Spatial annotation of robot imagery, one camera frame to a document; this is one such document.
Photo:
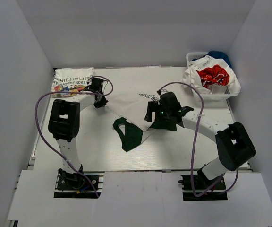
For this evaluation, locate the blue t-shirt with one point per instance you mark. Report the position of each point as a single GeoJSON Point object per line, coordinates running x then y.
{"type": "Point", "coordinates": [220, 55]}

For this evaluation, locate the white plastic basket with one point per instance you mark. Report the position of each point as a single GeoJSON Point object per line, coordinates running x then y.
{"type": "Point", "coordinates": [196, 55]}

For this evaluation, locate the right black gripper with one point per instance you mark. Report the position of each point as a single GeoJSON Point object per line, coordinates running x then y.
{"type": "Point", "coordinates": [154, 106]}

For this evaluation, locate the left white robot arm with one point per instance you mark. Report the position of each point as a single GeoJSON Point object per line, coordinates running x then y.
{"type": "Point", "coordinates": [64, 122]}

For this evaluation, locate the white red print t-shirt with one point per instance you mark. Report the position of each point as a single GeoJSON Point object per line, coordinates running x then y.
{"type": "Point", "coordinates": [211, 76]}

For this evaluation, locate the folded white cartoon t-shirt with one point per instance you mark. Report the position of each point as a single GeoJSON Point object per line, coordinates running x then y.
{"type": "Point", "coordinates": [72, 79]}

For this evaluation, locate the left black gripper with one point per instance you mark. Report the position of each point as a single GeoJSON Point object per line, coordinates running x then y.
{"type": "Point", "coordinates": [102, 104]}

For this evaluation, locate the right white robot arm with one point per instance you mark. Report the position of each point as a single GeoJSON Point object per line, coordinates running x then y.
{"type": "Point", "coordinates": [231, 140]}

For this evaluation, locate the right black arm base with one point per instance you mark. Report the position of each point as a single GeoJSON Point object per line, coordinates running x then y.
{"type": "Point", "coordinates": [214, 194]}

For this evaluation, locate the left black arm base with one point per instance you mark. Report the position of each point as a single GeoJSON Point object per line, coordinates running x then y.
{"type": "Point", "coordinates": [75, 186]}

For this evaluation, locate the white green raglan t-shirt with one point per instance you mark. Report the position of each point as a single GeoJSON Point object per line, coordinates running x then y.
{"type": "Point", "coordinates": [131, 125]}

